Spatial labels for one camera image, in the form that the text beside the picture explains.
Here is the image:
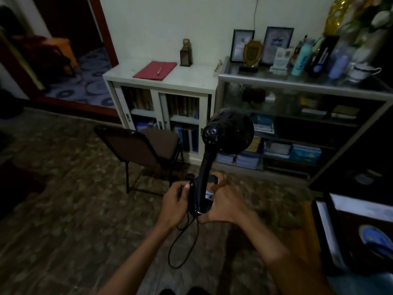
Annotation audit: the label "person's right hand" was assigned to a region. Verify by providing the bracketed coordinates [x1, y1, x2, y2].
[198, 172, 248, 225]

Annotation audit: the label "person's left hand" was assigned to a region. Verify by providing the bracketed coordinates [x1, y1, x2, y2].
[157, 180, 194, 230]

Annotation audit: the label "black lamp power cable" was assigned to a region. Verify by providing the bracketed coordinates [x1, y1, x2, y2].
[167, 174, 200, 270]

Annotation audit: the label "black desk lamp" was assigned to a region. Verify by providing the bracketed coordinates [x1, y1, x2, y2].
[184, 107, 255, 220]

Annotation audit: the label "person's left forearm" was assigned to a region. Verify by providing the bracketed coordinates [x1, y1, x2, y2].
[98, 222, 176, 295]

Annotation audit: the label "person's right forearm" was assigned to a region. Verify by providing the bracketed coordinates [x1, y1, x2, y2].
[241, 209, 337, 295]

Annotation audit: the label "row of blue books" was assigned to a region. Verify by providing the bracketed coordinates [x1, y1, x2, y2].
[172, 123, 199, 153]

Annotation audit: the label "brown padded metal chair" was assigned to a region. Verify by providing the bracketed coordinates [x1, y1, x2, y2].
[94, 124, 185, 194]

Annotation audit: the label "stack of white papers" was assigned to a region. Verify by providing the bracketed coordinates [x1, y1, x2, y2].
[215, 152, 260, 170]

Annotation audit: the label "row of brown books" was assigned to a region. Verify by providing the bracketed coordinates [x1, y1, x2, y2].
[123, 87, 155, 111]
[167, 94, 200, 120]

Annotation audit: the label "stack of grey booklets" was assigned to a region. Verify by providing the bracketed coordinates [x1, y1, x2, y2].
[263, 141, 291, 160]

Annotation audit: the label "pile of blue booklets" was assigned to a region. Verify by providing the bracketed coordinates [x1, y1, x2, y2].
[250, 113, 275, 134]

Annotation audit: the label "white cabinet with glass doors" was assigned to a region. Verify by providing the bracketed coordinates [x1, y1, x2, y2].
[103, 60, 219, 166]

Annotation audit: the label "stack of blue boxes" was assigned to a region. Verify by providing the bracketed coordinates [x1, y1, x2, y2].
[290, 144, 322, 166]

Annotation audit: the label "red folder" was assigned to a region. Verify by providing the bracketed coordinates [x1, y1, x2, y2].
[133, 61, 178, 81]

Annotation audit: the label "brown lantern figurine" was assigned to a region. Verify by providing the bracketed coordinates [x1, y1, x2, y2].
[180, 39, 193, 67]

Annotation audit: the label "glass display cabinet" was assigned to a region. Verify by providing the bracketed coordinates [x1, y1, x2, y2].
[213, 57, 393, 185]

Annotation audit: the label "dark wooden desk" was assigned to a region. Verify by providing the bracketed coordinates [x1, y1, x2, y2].
[311, 192, 393, 275]

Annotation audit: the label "blue patterned carpet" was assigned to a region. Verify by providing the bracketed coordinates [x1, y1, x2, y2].
[44, 47, 116, 109]

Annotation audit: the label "small black framed certificate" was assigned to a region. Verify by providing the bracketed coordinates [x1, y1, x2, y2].
[230, 29, 255, 63]

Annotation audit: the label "gold shield plaque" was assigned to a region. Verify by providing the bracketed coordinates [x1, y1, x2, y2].
[238, 40, 264, 73]

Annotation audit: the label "clear acrylic plaque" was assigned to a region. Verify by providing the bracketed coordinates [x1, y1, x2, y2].
[270, 47, 295, 74]

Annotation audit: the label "teal bottle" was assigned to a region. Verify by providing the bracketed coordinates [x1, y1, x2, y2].
[291, 40, 314, 77]

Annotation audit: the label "round blue emblem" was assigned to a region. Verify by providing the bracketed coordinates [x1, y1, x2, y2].
[358, 224, 393, 259]

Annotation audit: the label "large black framed certificate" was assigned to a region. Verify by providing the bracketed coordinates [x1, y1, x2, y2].
[260, 26, 295, 66]

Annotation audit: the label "dark hardcover book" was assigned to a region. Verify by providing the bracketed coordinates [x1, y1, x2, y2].
[331, 105, 360, 120]

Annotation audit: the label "gold trophy with black base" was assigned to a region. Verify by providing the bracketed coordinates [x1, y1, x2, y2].
[308, 0, 354, 79]

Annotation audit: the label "red orange cushion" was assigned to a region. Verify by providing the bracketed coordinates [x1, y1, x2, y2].
[12, 35, 79, 78]

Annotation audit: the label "pale blue bottle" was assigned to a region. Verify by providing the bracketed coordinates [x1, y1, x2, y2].
[327, 47, 351, 80]

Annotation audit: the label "white cup with blue rim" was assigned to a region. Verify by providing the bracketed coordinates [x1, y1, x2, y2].
[348, 62, 382, 83]

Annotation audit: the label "white artificial flowers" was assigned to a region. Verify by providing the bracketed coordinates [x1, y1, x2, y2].
[352, 0, 393, 64]

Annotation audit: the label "dark red door frame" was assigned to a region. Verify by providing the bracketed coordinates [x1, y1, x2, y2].
[31, 0, 122, 121]

